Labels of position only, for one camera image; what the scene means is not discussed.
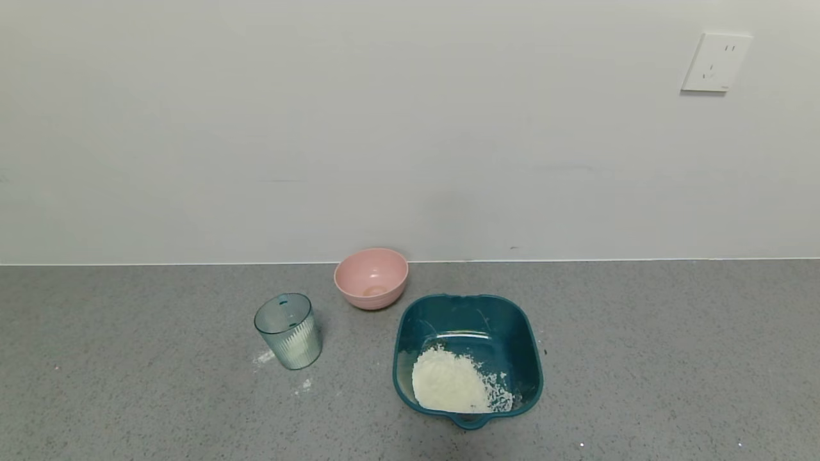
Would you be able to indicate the clear ribbed teal plastic cup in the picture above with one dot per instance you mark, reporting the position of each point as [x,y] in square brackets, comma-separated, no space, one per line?
[288,320]

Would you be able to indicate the white wall socket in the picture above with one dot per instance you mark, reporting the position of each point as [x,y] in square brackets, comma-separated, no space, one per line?
[716,63]

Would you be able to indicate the teal square plastic tray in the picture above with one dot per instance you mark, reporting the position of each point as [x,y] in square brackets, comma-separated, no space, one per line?
[474,320]

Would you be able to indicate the spilled white powder patch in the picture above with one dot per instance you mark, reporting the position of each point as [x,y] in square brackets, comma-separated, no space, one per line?
[305,385]
[263,358]

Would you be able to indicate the pink plastic bowl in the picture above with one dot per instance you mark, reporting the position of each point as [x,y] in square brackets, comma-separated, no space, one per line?
[371,278]

